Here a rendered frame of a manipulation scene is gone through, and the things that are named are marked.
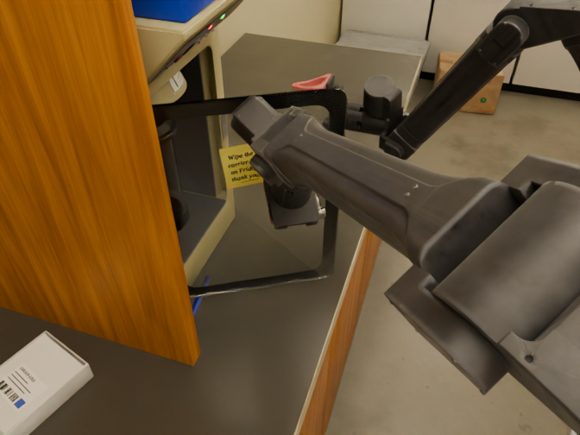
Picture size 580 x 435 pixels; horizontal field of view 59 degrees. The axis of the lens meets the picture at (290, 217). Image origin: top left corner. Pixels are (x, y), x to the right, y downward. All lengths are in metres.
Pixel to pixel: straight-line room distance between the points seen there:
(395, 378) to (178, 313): 1.34
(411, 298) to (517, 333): 0.06
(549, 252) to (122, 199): 0.57
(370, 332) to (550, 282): 1.95
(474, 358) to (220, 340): 0.78
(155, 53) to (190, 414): 0.57
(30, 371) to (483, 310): 0.85
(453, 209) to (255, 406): 0.68
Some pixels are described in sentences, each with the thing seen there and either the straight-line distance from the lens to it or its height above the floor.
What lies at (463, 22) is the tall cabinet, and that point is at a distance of 3.84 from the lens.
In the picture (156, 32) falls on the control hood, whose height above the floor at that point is 1.51.
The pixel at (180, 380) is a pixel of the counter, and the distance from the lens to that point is 0.95.
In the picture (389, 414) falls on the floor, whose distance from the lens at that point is 1.99.
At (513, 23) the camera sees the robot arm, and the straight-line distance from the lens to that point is 0.71.
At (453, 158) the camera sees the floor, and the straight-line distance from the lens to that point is 3.20.
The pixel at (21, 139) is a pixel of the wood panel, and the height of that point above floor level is 1.37.
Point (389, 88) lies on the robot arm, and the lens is 1.00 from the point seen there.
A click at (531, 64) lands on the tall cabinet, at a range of 3.95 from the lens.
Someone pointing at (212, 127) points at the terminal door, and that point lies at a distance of 0.75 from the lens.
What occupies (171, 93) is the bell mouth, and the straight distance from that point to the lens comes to 0.90.
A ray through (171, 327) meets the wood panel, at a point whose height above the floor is 1.04.
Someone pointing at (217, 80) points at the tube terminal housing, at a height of 1.29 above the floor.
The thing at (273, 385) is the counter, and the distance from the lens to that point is 0.93.
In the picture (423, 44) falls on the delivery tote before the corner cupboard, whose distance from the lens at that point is 3.78.
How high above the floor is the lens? 1.74
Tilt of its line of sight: 41 degrees down
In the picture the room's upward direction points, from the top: straight up
